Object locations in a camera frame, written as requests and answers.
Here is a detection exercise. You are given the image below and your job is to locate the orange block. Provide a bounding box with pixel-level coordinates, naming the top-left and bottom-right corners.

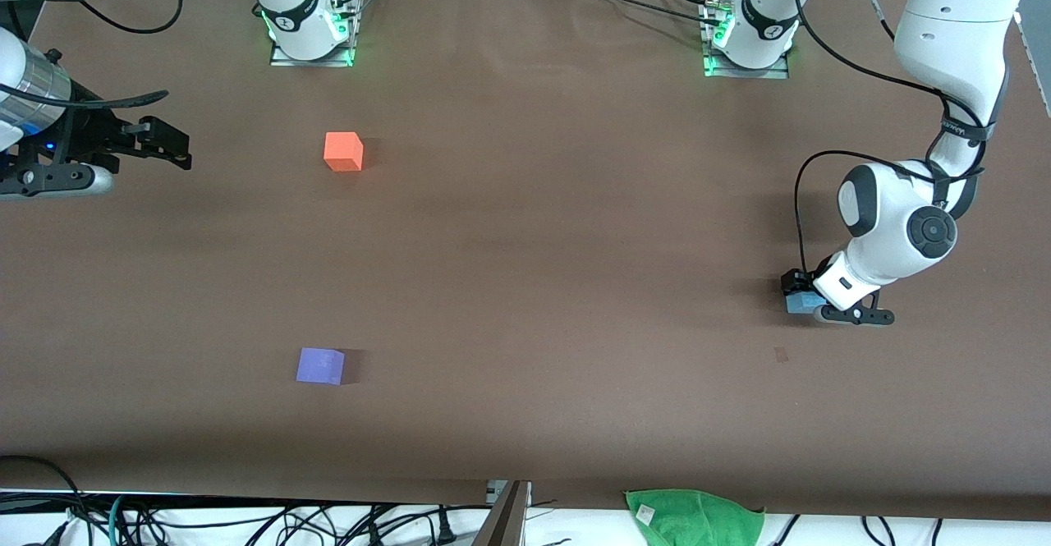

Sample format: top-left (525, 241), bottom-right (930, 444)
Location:
top-left (324, 131), bottom-right (365, 172)

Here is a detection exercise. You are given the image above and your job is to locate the purple block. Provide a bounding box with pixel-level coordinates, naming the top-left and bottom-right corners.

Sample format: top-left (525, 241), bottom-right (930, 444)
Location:
top-left (296, 347), bottom-right (346, 386)

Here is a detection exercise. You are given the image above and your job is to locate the green cloth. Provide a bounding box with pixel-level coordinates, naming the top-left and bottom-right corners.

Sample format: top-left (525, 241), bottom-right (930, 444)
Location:
top-left (624, 489), bottom-right (766, 546)

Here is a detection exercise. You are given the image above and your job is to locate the brown table cover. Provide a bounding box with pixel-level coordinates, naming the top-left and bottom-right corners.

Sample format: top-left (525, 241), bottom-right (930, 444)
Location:
top-left (0, 0), bottom-right (1051, 522)

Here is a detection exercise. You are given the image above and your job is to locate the grey metal bar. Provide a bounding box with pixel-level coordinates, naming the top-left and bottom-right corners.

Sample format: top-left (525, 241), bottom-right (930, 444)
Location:
top-left (475, 480), bottom-right (533, 546)

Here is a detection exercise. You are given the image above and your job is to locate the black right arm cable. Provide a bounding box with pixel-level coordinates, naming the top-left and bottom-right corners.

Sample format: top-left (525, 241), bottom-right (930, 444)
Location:
top-left (0, 0), bottom-right (184, 112)

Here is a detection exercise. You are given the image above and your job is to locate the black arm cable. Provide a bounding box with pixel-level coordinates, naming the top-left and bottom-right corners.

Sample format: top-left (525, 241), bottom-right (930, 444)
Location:
top-left (772, 0), bottom-right (999, 286)
top-left (0, 0), bottom-right (184, 112)

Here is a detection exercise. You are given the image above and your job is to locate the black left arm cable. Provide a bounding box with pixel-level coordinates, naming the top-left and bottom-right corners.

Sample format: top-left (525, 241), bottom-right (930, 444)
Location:
top-left (772, 0), bottom-right (999, 286)

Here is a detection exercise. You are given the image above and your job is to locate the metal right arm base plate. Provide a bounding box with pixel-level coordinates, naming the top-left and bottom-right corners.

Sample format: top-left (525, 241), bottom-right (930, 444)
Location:
top-left (269, 0), bottom-right (363, 68)

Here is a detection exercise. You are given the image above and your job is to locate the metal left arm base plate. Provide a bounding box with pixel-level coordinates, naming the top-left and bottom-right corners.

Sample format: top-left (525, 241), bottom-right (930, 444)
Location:
top-left (702, 0), bottom-right (792, 80)

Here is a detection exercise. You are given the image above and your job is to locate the black cable on table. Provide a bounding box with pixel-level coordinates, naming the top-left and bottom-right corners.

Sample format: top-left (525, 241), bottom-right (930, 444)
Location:
top-left (562, 0), bottom-right (723, 28)

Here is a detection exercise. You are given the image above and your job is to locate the black looping floor cable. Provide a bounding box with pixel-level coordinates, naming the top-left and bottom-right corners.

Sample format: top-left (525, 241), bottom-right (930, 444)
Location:
top-left (0, 455), bottom-right (88, 546)

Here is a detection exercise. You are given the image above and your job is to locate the teal cable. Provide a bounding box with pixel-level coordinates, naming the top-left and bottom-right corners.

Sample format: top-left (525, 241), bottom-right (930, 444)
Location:
top-left (108, 494), bottom-right (134, 546)

